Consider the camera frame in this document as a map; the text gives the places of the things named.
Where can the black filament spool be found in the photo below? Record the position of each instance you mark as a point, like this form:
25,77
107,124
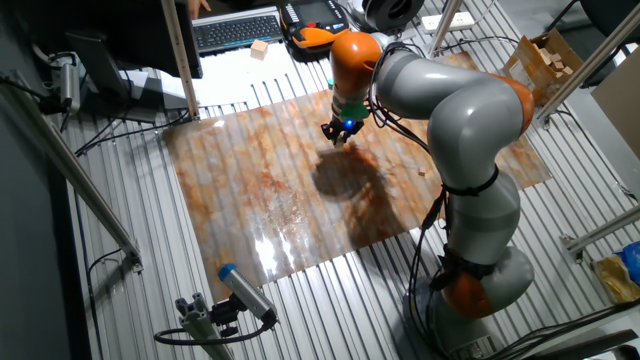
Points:
395,15

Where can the large wooden block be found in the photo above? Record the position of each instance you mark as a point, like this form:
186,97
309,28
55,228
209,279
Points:
259,50

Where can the aluminium frame post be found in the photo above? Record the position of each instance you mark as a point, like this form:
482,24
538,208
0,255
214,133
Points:
442,25
180,60

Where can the white power strip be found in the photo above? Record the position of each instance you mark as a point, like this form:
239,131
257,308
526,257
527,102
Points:
450,21

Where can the green gripper mount plate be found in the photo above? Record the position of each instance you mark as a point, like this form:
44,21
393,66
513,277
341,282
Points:
356,110

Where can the black computer keyboard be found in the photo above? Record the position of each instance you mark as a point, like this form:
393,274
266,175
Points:
235,31

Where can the black office chair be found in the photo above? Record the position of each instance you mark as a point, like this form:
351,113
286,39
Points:
610,12

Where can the black computer monitor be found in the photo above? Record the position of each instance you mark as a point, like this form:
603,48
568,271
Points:
140,30

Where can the yellow plastic bag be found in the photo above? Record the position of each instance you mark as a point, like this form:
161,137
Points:
615,280

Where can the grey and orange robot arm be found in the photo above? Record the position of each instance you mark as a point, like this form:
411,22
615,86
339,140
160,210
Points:
465,115

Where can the orange and black teach pendant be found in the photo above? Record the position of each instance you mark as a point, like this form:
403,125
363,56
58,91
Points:
315,37

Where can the white paper sheets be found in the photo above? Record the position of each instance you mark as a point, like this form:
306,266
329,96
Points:
225,75

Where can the person's hand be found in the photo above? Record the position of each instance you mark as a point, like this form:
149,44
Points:
199,7

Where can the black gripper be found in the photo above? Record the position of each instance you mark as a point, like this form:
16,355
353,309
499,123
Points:
347,125

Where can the orange marble pattern mat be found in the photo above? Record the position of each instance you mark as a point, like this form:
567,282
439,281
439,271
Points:
240,200

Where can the wooden block piece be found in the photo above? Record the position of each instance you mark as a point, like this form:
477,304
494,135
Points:
559,65
556,56
545,56
568,70

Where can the long aluminium frame rail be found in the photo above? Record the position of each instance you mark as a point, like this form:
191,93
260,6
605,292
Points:
75,165
600,50

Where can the cardboard box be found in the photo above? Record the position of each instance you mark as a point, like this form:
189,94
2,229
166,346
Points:
525,52

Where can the blue plastic bag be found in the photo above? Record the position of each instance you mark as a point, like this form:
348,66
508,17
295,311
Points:
631,262

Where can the black camera clamp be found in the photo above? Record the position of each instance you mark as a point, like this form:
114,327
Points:
224,315

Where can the brown cardboard panel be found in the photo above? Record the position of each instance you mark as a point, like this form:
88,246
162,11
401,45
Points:
620,100

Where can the silver depth camera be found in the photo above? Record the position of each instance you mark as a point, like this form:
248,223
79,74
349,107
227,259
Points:
70,85

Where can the short aluminium profile stub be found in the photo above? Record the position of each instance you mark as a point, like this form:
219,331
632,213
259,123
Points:
200,325

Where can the silver camera with blue end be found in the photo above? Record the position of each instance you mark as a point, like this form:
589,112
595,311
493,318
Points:
245,292

